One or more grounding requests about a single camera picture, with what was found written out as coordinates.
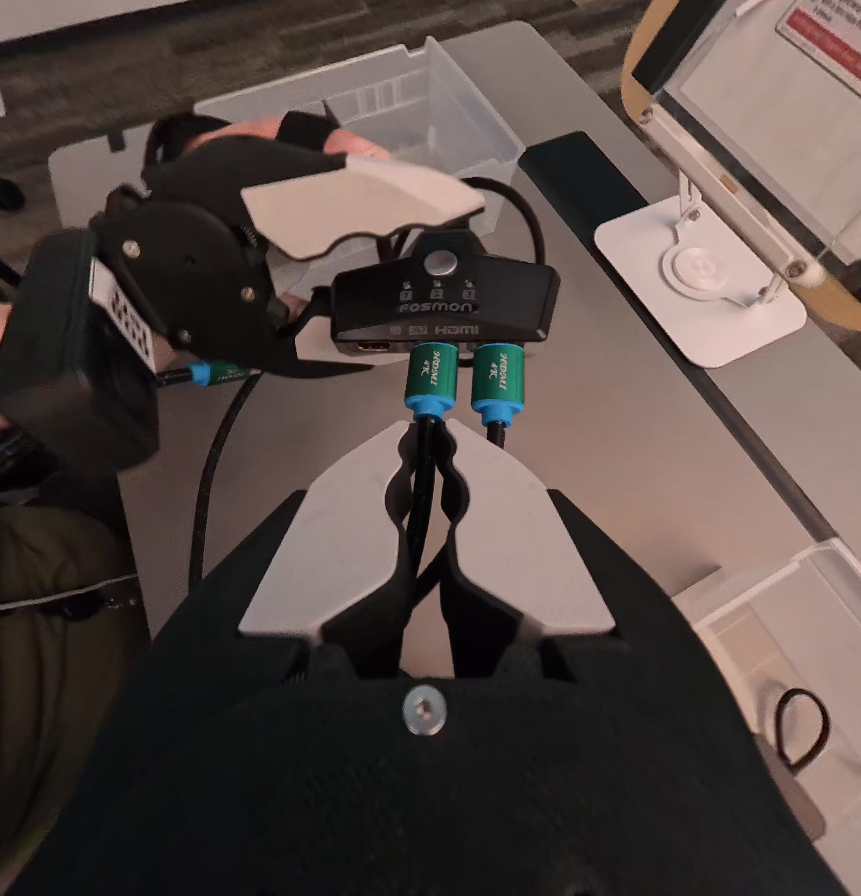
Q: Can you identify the clear plastic bin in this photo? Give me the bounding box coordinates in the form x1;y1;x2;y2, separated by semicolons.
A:
672;538;861;896

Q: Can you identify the black flat panel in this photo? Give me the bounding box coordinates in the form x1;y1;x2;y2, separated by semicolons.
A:
518;132;650;226

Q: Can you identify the thin black cable loop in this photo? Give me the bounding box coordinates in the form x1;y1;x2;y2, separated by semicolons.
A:
775;688;832;774

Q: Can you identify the person's left hand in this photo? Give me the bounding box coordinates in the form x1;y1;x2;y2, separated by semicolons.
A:
193;115;393;162

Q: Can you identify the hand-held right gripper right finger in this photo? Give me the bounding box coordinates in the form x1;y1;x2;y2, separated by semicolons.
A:
441;419;617;639

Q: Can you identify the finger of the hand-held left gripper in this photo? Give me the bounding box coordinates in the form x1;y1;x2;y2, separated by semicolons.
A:
280;288;379;372
240;154;489;262

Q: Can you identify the clear plastic storage box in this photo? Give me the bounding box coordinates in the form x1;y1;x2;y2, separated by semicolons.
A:
193;35;526;233

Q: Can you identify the silver multiport adapter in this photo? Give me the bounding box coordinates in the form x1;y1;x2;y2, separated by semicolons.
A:
330;230;562;359

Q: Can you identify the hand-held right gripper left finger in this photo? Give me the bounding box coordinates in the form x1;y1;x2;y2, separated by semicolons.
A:
240;420;412;641

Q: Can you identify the dark olive cloth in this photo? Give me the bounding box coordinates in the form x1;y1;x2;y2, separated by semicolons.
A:
0;504;153;896

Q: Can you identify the black braided adapter cable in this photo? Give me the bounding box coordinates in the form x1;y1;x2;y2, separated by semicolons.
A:
187;176;549;589

